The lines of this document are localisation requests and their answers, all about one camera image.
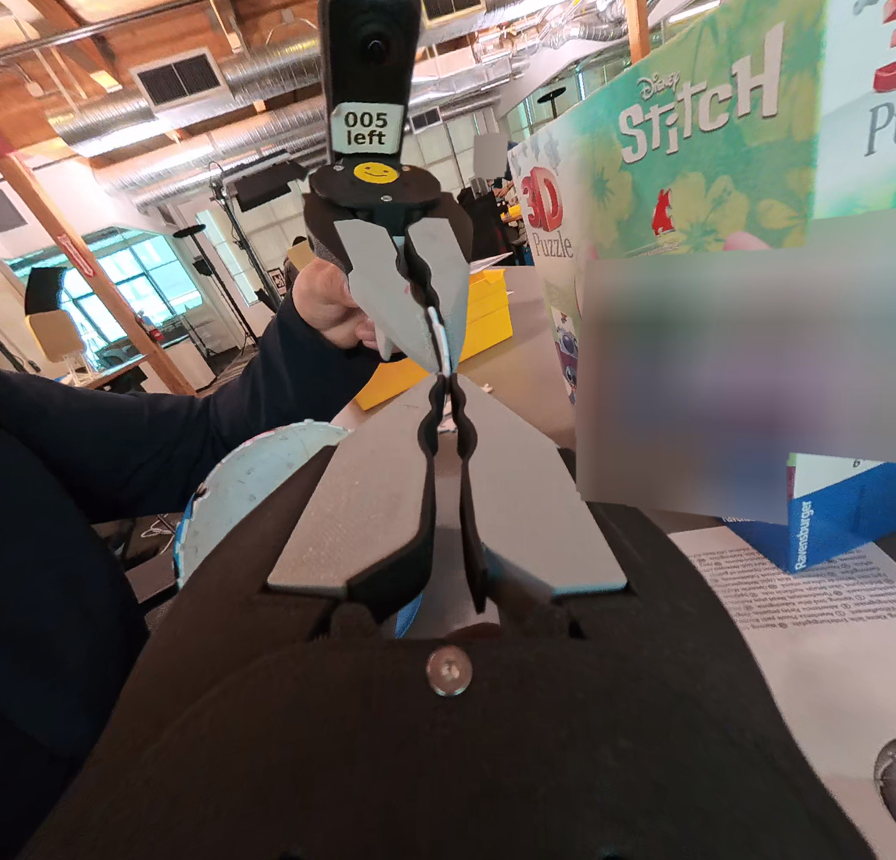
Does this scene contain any black softbox light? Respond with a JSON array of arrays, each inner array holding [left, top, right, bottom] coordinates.
[[24, 266, 69, 316]]

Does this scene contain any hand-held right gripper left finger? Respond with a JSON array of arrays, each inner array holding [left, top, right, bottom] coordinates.
[[266, 374, 449, 627]]

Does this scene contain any person's left hand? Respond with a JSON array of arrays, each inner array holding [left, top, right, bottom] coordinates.
[[290, 258, 407, 364]]

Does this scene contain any blue puzzle ball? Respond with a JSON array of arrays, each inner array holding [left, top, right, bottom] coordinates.
[[171, 304, 452, 638]]

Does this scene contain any black studio light panel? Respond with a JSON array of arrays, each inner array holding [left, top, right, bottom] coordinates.
[[233, 162, 309, 211]]

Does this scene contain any wooden post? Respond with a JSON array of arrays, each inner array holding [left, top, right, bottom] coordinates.
[[0, 153, 197, 396]]

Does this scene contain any white instruction sheet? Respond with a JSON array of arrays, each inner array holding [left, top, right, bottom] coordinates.
[[668, 527, 896, 860]]

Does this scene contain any person's left forearm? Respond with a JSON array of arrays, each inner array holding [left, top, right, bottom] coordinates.
[[0, 293, 393, 532]]

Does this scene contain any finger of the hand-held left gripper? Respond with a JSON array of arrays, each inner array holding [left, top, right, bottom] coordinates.
[[333, 219, 445, 375], [409, 216, 470, 372]]

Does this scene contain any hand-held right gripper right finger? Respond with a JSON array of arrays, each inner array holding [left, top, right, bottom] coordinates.
[[448, 374, 630, 614]]

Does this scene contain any cardboard puzzle box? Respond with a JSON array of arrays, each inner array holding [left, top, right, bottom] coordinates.
[[507, 0, 896, 575]]

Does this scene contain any yellow plastic bin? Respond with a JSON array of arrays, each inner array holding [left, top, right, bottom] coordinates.
[[353, 266, 515, 413]]

